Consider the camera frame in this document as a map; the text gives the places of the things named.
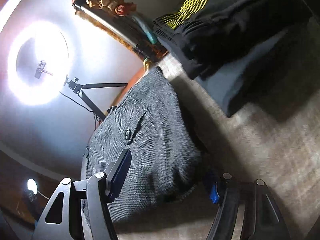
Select glowing light bulb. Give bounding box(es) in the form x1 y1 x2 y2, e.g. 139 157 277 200
26 179 38 195

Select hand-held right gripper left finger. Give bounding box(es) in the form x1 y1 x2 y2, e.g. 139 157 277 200
31 149 132 240

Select teal cloth strip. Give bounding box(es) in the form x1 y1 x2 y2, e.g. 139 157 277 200
134 14 158 44

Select tan knotted cloth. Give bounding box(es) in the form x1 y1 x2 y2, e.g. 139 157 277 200
72 0 137 18

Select person's dark blue trouser leg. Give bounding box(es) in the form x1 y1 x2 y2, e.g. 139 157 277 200
194 17 320 118

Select person's black yellow-print shirt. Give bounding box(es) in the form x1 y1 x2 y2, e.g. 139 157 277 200
152 0 309 80

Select thin black cable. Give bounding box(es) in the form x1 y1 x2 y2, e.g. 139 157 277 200
59 91 102 123

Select beige bed blanket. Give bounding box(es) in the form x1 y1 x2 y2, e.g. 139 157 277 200
110 54 320 240

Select grey woven pants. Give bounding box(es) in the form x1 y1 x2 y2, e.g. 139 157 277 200
81 66 203 225

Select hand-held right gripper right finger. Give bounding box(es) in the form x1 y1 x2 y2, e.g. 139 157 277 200
203 172 292 240

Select white ring light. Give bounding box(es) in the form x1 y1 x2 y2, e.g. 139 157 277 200
7 20 78 106

